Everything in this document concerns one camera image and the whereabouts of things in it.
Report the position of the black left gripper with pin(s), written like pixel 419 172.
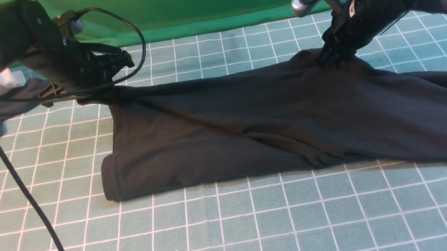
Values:
pixel 73 68

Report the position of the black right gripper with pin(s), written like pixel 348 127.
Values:
pixel 355 27

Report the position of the gray long-sleeve top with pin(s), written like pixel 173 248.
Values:
pixel 287 116

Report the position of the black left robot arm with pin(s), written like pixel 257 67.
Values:
pixel 15 41

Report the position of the teal checkered tablecloth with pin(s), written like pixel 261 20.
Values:
pixel 373 206

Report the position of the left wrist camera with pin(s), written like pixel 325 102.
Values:
pixel 69 23

